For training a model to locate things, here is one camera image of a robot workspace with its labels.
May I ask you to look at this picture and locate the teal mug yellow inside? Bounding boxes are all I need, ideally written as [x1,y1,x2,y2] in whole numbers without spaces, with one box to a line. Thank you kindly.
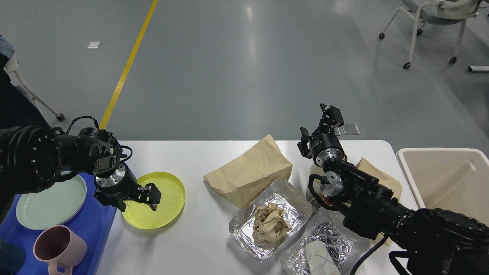
[0,239,26,275]

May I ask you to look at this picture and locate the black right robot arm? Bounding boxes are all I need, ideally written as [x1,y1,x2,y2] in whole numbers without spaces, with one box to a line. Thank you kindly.
[298,104,489,275]

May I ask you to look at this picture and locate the small brown paper bag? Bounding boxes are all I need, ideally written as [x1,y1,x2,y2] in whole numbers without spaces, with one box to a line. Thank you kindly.
[356,157,403,246]

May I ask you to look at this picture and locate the white paper cup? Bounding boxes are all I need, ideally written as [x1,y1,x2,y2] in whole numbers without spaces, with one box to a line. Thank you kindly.
[304,241,340,275]

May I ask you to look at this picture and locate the large brown paper bag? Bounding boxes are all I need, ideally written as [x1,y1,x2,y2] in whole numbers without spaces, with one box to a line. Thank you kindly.
[203,134,292,209]

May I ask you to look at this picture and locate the foil tray with paper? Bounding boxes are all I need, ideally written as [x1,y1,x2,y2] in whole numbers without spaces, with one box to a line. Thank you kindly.
[229,179,312,261]

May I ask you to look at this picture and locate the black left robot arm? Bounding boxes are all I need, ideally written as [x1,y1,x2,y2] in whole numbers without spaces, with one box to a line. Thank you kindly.
[0,121,161,212]

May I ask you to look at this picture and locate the beige plastic bin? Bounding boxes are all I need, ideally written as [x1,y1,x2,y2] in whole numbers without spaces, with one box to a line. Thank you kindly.
[397,148,489,224]

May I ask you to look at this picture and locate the blue plastic tray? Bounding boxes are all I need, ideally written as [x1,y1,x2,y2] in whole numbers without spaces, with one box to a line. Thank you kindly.
[0,173,117,275]

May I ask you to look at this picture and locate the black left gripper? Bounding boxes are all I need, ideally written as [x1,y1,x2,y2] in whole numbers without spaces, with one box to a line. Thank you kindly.
[94,162,161,212]

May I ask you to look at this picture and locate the seated person in dark clothes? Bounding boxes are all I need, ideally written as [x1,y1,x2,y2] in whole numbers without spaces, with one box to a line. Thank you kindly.
[0,36,51,129]

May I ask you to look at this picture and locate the grey bar on floor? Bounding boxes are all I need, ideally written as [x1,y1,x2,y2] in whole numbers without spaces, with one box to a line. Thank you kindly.
[468,65,489,73]

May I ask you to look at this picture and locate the foil tray with cup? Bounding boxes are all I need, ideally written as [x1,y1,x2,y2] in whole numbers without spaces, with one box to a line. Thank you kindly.
[280,208,371,275]

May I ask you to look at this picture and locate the crumpled brown paper ball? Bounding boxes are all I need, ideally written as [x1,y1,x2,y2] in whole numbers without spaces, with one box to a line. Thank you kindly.
[252,202,292,245]

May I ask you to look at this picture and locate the pink mug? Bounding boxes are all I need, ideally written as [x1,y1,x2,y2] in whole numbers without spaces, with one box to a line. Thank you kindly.
[33,225,88,275]

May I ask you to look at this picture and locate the pale green plate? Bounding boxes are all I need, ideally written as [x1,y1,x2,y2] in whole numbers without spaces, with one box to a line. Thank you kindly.
[16,175,87,230]

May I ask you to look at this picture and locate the white wheeled chair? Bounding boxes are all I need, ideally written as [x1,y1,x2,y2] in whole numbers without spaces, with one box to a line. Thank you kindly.
[379,0,481,70]

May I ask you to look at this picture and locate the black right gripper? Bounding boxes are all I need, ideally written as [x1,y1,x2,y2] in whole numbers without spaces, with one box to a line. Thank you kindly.
[298,103,346,168]

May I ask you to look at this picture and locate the white cup behind arm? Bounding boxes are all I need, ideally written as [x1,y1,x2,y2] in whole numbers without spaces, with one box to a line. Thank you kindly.
[306,163,327,203]

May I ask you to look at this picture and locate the yellow plastic plate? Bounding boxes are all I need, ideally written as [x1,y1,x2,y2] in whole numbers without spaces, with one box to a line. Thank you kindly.
[122,171,185,230]

